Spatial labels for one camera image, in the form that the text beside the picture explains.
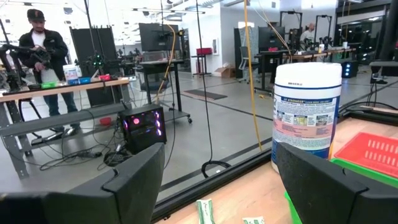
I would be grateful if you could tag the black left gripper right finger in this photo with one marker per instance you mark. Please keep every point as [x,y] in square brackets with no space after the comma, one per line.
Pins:
[317,193]

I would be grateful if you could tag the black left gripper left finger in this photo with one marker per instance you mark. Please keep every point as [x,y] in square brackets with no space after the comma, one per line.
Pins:
[124,193]

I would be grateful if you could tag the white green striped packet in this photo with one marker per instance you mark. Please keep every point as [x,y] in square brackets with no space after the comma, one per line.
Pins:
[253,221]
[205,213]

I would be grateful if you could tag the white disinfecting wipes canister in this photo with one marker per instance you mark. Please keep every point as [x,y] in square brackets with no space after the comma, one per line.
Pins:
[306,109]
[70,73]

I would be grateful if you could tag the black robot arm green light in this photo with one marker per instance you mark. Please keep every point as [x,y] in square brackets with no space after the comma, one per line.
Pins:
[98,60]

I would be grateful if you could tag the green plastic basket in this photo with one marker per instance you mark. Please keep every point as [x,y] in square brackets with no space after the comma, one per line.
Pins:
[49,85]
[357,172]

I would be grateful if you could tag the black floor power strip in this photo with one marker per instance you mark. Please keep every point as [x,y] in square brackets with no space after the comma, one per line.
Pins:
[90,154]

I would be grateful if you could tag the black computer tower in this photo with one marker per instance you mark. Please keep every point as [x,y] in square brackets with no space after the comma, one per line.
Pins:
[143,137]

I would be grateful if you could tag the red plastic basket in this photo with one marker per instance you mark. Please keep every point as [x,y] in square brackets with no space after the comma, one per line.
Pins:
[367,152]
[105,77]

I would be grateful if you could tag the red bowl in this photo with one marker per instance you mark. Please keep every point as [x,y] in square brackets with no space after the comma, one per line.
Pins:
[105,121]

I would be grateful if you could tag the wooden top metal workbench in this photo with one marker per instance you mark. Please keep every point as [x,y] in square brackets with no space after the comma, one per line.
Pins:
[62,119]

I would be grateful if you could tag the blue plastic basket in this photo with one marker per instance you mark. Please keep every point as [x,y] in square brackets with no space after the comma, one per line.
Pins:
[84,81]

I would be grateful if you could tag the computer tower blue lights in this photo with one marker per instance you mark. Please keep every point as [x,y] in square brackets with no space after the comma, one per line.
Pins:
[349,70]

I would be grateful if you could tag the dark floor mat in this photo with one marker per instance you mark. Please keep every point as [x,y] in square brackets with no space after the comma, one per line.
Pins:
[205,94]

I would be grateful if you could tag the black rolling monitor stand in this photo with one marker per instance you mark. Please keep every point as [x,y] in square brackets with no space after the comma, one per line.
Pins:
[161,65]

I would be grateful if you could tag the long wooden table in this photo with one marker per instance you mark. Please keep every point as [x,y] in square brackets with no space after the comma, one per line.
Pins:
[311,56]

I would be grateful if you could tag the dark grey desk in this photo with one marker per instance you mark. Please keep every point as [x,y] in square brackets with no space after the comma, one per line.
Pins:
[382,67]

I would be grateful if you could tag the black desk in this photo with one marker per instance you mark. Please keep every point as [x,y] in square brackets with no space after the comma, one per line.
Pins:
[273,53]

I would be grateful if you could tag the cardboard box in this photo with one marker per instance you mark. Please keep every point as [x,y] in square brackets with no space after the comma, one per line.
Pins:
[225,72]

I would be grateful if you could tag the black partition panel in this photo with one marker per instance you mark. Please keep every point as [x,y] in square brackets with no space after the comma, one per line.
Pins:
[102,40]

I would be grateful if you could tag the grey office chair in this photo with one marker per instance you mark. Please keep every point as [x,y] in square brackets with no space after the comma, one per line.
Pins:
[245,54]

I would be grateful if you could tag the person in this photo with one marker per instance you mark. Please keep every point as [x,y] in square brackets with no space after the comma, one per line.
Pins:
[308,35]
[54,46]

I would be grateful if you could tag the black monitor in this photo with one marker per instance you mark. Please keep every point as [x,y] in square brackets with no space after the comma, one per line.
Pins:
[155,37]
[270,37]

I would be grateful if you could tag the red box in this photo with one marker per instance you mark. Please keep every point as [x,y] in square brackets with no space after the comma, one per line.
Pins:
[204,51]

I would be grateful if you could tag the grey patterned partition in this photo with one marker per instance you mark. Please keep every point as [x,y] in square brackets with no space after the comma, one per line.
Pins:
[248,37]

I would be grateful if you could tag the black table edge rail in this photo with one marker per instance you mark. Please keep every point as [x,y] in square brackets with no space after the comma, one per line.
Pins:
[217,183]

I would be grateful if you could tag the tall black metal frame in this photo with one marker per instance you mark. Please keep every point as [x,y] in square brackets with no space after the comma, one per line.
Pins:
[323,15]
[290,12]

